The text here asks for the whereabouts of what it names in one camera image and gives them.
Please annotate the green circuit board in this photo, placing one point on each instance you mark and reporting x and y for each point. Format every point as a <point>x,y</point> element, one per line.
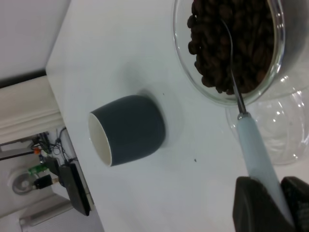
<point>36,169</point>

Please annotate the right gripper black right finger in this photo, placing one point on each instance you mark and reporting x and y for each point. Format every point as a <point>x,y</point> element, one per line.
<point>300,205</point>

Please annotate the white wall moulding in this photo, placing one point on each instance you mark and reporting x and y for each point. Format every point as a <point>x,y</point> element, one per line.
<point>26,108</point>

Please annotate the dark grey ceramic mug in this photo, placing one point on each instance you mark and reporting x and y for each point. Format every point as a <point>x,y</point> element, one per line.
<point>135,130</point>

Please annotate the clear glass saucer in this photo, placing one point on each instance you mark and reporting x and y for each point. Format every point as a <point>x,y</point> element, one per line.
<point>285,135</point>

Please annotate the roasted coffee beans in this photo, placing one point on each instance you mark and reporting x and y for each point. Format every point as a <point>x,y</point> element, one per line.
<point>251,48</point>

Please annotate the black electronics box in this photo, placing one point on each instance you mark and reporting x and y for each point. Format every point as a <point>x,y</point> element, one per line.
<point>74,188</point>

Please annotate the clear double-wall glass cup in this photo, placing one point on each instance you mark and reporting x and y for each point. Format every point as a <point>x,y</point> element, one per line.
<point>186,65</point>

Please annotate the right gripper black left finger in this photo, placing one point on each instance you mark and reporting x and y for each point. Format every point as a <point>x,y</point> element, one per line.
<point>253,207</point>

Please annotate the black usb plug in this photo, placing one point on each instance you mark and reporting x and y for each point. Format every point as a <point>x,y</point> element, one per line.
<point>44,182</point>

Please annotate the round metal disc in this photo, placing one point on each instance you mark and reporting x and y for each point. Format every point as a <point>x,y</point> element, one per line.
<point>21,184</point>

